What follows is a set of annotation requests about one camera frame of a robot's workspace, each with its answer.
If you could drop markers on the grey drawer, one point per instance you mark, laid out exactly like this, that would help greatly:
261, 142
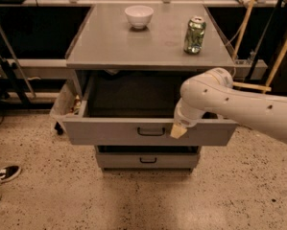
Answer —
137, 109
147, 157

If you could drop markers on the white ceramic bowl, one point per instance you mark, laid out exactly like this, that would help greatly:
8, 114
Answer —
139, 16

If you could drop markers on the grey drawer cabinet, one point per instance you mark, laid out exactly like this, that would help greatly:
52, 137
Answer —
108, 41

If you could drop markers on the black tripod stand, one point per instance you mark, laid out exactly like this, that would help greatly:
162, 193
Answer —
14, 81

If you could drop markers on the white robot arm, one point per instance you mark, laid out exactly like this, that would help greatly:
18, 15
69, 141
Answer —
212, 91

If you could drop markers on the grey top drawer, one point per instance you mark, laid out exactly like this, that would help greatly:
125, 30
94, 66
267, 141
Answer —
137, 109

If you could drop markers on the wooden easel frame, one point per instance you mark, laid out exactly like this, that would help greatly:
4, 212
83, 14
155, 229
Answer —
269, 37

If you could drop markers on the clear plastic bin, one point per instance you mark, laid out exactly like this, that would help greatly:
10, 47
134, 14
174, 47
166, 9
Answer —
68, 104

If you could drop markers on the green soda can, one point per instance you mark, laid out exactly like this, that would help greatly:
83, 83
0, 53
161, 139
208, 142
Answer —
193, 40

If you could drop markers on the black white sneaker upper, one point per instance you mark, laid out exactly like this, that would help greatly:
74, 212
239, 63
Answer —
9, 173

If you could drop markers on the grey bottom drawer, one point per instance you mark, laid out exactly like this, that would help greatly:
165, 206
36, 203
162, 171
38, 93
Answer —
147, 157

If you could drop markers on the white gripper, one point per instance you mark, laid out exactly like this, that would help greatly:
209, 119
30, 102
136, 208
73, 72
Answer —
185, 120

